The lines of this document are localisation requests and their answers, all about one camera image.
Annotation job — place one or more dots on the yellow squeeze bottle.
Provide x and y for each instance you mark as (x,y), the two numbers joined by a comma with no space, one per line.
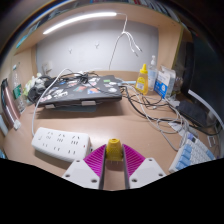
(142,81)

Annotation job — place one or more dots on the black sticker-covered laptop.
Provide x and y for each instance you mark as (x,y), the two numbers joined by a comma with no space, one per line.
(86,95)

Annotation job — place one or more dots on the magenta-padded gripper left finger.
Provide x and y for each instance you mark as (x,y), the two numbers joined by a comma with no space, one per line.
(95,161)

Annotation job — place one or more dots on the yellow charger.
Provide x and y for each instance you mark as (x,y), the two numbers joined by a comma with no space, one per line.
(114,150)

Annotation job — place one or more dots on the white wall hook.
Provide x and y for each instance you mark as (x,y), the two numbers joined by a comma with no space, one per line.
(70,50)
(97,44)

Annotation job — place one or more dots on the clear pump bottle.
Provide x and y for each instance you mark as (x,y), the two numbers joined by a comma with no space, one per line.
(152,75)

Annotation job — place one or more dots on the black headphones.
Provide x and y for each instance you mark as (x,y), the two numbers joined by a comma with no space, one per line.
(33,93)

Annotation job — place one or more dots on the small white block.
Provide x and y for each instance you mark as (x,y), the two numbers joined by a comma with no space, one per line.
(16,124)

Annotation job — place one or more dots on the black pouch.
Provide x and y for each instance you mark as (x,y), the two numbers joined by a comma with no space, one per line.
(193,113)

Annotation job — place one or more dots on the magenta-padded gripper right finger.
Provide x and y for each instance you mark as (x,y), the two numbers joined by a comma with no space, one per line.
(133,161)

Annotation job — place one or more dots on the black monitor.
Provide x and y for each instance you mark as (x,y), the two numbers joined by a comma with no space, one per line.
(206,76)

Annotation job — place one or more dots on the white wall outlet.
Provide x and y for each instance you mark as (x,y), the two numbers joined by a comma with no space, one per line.
(48,67)

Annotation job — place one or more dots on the grey laptop stand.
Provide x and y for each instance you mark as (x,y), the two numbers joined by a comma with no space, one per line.
(88,103)

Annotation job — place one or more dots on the white LED light bar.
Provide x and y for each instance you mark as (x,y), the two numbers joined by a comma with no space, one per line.
(80,20)

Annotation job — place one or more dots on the blue and white box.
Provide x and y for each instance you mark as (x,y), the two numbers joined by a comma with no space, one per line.
(164,83)

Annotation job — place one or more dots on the white power strip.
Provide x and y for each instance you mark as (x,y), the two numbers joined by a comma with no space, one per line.
(60,143)

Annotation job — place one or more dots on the white and blue keyboard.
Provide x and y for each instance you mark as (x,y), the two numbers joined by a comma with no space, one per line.
(191,153)

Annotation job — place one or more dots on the white green crumpled bag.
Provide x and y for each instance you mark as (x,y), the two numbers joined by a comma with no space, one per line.
(33,82)

